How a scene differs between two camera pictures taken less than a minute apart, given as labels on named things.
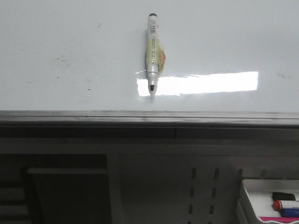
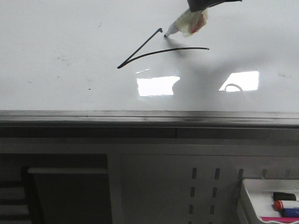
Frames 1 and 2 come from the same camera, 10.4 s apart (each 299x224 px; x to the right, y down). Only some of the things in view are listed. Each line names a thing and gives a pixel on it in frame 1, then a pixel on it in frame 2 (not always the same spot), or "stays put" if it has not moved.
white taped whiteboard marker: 155,58 to 188,22
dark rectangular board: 61,195 stays put
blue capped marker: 289,212 stays put
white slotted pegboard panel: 190,184 stays put
